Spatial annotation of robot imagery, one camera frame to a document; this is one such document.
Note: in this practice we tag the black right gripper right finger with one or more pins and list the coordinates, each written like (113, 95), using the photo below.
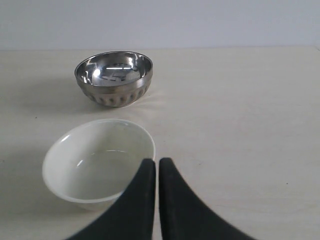
(183, 215)

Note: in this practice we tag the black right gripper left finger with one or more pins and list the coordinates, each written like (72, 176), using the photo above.
(131, 216)

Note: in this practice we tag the white ceramic patterned bowl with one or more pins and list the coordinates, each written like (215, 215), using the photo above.
(92, 164)

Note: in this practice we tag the ribbed stainless steel bowl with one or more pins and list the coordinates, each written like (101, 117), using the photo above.
(116, 78)

